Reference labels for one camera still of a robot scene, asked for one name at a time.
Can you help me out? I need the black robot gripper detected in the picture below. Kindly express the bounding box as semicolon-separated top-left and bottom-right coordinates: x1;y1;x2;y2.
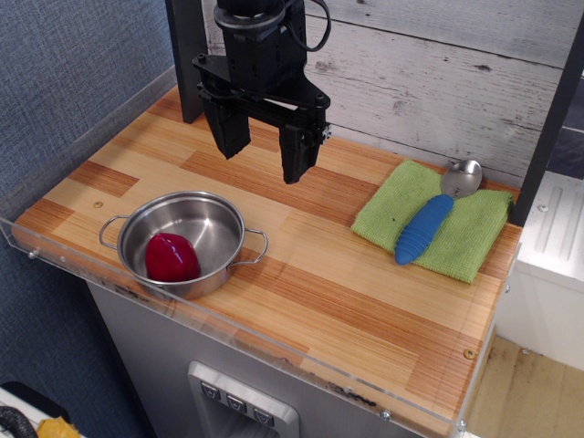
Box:
193;16;330;184

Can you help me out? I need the red pepper vegetable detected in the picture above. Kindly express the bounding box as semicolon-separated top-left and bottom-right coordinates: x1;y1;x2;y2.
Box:
145;233;201;283

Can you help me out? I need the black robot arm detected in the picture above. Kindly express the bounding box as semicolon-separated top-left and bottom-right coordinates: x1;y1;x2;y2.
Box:
193;1;330;184

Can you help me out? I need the stainless steel pot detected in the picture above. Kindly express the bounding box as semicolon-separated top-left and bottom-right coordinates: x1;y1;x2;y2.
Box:
99;191;268;300

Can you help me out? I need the green cloth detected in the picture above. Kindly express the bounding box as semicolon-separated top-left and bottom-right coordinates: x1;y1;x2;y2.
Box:
351;160;514;284

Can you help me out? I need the grey toy fridge cabinet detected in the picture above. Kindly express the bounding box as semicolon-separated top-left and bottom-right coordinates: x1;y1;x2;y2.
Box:
84;278;439;438

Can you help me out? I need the clear acrylic table guard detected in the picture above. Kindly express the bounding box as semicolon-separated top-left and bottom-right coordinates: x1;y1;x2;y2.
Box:
10;92;520;437

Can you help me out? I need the silver dispenser button panel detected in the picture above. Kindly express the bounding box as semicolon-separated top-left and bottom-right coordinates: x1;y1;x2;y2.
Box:
188;361;300;437

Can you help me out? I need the white cabinet on right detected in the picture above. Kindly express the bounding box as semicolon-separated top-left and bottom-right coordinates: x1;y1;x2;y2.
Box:
494;172;583;370

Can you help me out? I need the black and yellow object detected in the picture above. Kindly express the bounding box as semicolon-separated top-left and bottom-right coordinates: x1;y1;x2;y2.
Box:
1;382;70;430

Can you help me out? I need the black vertical post left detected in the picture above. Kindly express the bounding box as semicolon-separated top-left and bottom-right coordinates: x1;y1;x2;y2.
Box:
164;0;208;123

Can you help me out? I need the black vertical post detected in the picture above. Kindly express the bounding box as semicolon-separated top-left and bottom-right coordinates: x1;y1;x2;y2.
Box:
509;16;583;226
164;0;208;123

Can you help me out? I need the blue handled metal spoon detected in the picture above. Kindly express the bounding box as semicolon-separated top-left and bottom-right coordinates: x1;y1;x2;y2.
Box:
394;160;483;266

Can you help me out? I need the black vertical post right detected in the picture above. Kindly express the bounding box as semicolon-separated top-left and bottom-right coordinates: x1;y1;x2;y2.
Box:
509;16;583;226

